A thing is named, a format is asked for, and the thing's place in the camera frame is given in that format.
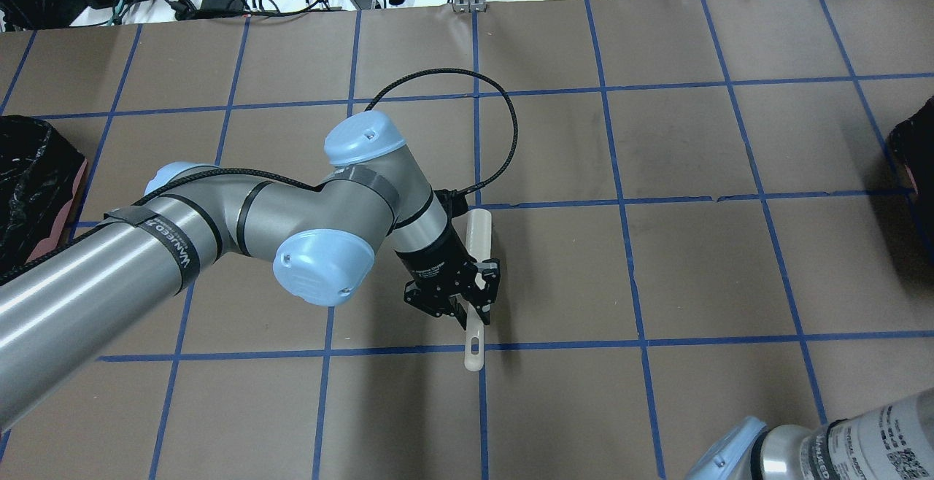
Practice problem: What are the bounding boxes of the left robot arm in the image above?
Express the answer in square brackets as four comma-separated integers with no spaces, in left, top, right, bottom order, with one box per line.
[1,110,501,430]

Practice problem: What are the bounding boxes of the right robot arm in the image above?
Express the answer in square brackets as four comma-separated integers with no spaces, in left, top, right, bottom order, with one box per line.
[686,389,933,479]

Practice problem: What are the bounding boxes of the black-lined right trash bin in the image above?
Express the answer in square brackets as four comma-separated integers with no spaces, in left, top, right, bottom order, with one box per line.
[887,97,933,241]

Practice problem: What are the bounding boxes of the beige hand brush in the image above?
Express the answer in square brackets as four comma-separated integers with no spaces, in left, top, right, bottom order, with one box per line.
[463,208,493,372]

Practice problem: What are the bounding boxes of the black-lined trash bin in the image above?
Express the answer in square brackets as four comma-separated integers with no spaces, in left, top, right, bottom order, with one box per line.
[1,115,87,274]
[887,97,933,241]

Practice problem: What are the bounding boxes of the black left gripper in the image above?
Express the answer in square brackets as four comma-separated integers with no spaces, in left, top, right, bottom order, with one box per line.
[396,224,501,330]

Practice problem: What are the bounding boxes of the black-lined left trash bin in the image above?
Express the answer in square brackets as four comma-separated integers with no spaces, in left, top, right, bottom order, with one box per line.
[1,115,87,274]

